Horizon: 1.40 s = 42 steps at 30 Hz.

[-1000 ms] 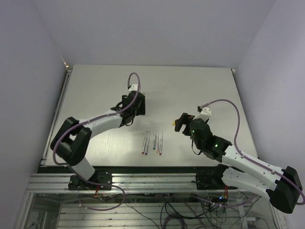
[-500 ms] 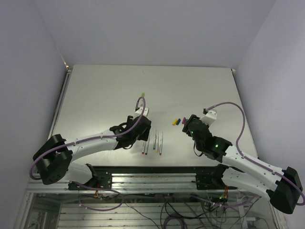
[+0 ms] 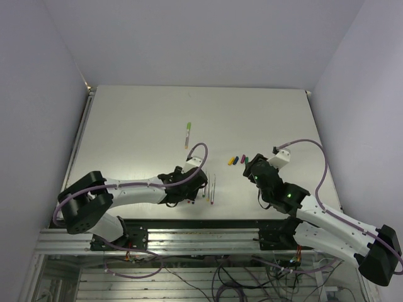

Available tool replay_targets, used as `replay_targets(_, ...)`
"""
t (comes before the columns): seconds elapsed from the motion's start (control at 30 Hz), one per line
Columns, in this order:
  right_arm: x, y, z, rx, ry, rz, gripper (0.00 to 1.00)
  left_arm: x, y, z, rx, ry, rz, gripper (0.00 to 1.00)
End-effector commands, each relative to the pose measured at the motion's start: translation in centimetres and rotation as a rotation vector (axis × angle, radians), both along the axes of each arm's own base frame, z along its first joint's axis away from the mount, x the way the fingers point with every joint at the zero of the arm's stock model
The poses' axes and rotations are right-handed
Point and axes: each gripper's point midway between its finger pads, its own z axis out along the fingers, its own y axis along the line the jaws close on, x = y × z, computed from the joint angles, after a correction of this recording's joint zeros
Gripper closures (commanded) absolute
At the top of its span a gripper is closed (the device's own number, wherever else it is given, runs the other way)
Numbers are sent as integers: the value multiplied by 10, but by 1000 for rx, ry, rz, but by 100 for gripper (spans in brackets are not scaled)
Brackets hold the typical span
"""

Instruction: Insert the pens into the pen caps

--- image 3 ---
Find orange-end white pen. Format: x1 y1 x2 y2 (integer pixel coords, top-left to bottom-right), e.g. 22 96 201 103
184 129 191 149

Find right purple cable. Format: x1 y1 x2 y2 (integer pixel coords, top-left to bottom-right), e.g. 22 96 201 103
272 138 403 273

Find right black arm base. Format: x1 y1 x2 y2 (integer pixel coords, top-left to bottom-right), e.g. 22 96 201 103
253 217 303 250

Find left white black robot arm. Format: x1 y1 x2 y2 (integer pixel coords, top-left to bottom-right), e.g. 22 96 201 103
53 166 208 250

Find floor cable bundle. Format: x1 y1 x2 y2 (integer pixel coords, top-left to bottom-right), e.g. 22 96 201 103
103 248 341 302

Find green-end white pen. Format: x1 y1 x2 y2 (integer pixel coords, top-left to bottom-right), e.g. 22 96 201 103
202 170 208 198

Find aluminium rail frame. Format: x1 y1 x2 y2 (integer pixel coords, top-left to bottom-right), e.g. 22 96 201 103
18 86 372 302

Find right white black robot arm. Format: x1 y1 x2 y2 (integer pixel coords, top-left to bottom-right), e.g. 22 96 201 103
243 150 402 287

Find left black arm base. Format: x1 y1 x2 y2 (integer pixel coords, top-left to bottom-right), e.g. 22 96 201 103
89 215 149 252

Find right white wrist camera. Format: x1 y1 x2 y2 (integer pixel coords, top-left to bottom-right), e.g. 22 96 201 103
267 147 290 170

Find magenta-end white pen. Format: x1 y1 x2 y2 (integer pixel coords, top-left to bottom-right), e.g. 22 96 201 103
210 174 216 205

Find yellow-end white pen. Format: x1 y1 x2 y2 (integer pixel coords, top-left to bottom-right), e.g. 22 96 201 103
207 173 212 204

